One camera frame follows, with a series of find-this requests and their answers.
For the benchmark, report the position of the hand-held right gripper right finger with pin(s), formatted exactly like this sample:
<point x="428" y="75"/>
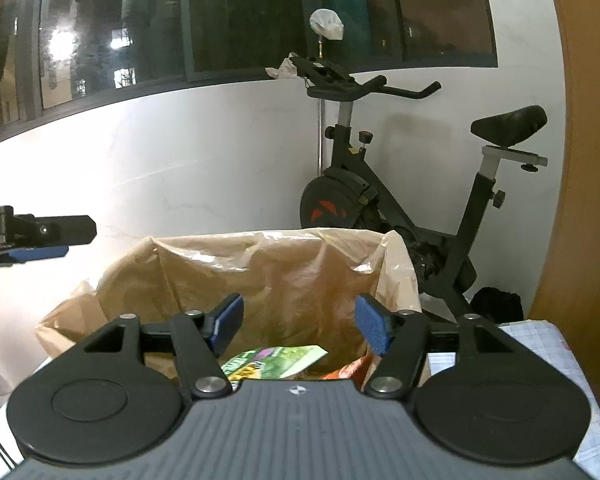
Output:
<point x="372" y="325"/>

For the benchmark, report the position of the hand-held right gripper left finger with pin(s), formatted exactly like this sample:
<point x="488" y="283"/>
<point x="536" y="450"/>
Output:
<point x="230" y="321"/>

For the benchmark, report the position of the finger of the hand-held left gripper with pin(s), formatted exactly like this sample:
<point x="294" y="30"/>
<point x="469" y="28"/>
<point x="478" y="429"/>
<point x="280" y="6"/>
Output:
<point x="40" y="254"/>
<point x="60" y="230"/>

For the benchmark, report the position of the brown cardboard box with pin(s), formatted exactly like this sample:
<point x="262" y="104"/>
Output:
<point x="330" y="310"/>

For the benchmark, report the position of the clear plastic bag liner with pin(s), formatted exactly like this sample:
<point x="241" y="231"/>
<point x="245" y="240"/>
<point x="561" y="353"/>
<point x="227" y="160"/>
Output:
<point x="205" y="270"/>

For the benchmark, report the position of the orange snack packet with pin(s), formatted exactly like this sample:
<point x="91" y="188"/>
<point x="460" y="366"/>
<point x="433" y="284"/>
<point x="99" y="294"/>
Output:
<point x="352" y="371"/>

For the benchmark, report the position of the green snack packet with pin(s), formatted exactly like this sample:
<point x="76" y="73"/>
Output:
<point x="280" y="360"/>

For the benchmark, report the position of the black exercise bike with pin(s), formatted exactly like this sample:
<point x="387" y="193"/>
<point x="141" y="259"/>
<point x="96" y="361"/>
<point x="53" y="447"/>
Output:
<point x="380" y="200"/>

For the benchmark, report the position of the black bag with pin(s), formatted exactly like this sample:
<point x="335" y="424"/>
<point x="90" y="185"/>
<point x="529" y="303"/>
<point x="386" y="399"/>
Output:
<point x="497" y="305"/>

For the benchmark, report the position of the metal pole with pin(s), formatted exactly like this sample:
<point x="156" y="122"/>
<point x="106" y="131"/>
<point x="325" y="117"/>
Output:
<point x="321" y="125"/>

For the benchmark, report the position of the crumpled white cloth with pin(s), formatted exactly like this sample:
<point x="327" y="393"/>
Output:
<point x="280" y="69"/>

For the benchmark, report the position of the wooden door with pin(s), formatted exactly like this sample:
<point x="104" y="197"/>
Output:
<point x="585" y="160"/>

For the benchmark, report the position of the dark framed window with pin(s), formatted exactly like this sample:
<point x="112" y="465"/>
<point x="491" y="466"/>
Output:
<point x="260" y="15"/>

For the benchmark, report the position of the white plastic bag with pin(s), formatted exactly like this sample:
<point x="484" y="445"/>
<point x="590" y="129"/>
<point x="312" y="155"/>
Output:
<point x="327" y="22"/>

